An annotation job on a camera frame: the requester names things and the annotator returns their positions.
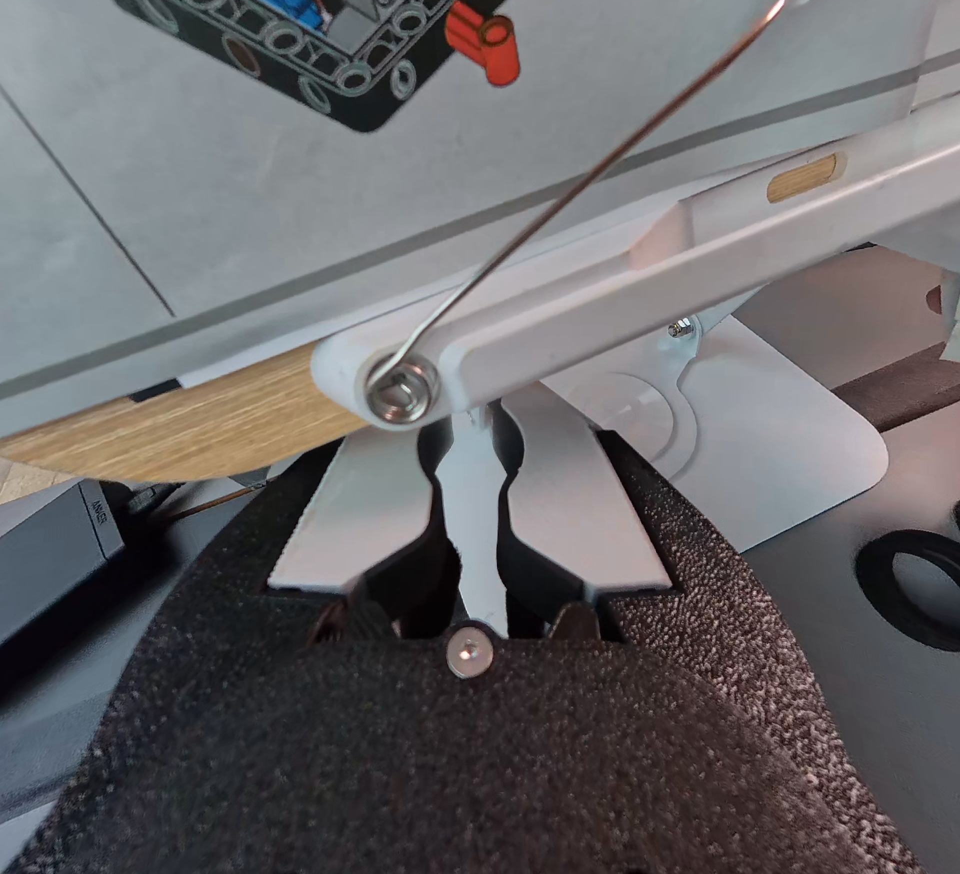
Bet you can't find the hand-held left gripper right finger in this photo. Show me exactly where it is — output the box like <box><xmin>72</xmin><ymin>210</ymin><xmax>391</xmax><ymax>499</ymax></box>
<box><xmin>495</xmin><ymin>388</ymin><xmax>674</xmax><ymax>605</ymax></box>

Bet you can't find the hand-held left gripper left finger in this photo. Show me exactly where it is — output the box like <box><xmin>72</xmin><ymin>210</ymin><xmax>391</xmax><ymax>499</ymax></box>
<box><xmin>266</xmin><ymin>427</ymin><xmax>462</xmax><ymax>599</ymax></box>

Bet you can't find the white and wood book stand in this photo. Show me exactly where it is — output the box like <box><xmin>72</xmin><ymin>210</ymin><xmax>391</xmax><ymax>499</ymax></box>
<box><xmin>0</xmin><ymin>116</ymin><xmax>960</xmax><ymax>641</ymax></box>

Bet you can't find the black power adapter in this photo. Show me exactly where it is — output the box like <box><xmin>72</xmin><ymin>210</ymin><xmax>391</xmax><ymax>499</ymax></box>
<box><xmin>0</xmin><ymin>478</ymin><xmax>127</xmax><ymax>654</ymax></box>

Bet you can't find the dark brown pad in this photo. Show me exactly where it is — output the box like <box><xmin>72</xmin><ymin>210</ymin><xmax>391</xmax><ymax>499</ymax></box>
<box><xmin>828</xmin><ymin>341</ymin><xmax>960</xmax><ymax>434</ymax></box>

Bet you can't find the building brick instruction booklet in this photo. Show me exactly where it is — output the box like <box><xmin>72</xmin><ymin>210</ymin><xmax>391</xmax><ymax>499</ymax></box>
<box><xmin>0</xmin><ymin>0</ymin><xmax>960</xmax><ymax>433</ymax></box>

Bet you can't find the black ring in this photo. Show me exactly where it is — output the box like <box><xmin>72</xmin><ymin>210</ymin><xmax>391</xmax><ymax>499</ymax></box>
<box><xmin>855</xmin><ymin>529</ymin><xmax>960</xmax><ymax>654</ymax></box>

